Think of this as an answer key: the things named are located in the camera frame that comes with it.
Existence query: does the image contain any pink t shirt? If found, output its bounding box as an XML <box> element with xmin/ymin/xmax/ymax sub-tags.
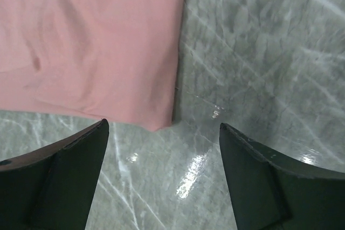
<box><xmin>1</xmin><ymin>0</ymin><xmax>184</xmax><ymax>131</ymax></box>

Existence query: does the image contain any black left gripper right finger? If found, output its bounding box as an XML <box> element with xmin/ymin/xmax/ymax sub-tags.
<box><xmin>219</xmin><ymin>123</ymin><xmax>344</xmax><ymax>229</ymax></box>

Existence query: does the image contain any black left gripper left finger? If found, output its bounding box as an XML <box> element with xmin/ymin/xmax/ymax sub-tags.
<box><xmin>1</xmin><ymin>119</ymin><xmax>109</xmax><ymax>229</ymax></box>

